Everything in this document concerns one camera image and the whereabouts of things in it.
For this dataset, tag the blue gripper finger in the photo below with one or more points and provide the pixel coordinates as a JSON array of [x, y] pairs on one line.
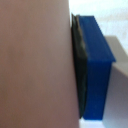
[[96, 66]]

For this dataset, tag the pink mug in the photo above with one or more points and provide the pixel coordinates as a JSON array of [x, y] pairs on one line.
[[35, 63]]

